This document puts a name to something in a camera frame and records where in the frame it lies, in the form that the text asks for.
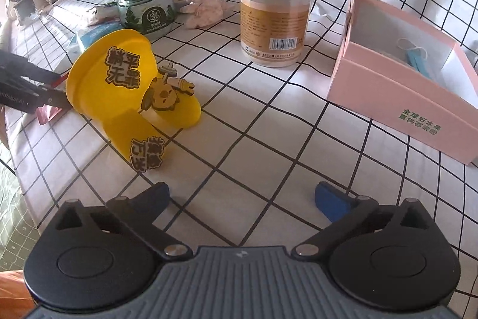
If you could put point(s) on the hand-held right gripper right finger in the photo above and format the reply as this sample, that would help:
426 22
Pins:
330 201

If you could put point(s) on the pink plush toy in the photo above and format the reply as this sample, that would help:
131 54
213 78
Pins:
205 8

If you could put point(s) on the black grid white tablecloth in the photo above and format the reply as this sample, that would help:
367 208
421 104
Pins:
261 117

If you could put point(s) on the red and pink packet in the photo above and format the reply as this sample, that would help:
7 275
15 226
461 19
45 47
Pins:
48 116

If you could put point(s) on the clear plastic jar orange label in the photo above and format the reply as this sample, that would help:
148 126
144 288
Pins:
274 20

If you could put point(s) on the yellow cartoon visor cap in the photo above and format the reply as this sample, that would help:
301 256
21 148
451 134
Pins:
97 80

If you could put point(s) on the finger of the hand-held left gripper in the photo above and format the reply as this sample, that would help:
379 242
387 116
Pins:
56 99

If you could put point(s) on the blue face mask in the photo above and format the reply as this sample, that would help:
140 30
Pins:
418 61

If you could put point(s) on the small white soft item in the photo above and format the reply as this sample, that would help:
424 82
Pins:
102 13

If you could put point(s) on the pink cardboard box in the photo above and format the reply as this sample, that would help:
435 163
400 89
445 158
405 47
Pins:
377 106

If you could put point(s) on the green patterned mat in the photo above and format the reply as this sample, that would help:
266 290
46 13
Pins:
9 214

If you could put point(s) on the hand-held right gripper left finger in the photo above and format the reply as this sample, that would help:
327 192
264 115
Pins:
158 194

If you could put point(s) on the green lid glass jar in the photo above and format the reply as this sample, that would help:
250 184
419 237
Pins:
147 12

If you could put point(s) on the blue and clear plastic packet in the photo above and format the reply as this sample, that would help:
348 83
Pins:
89 38

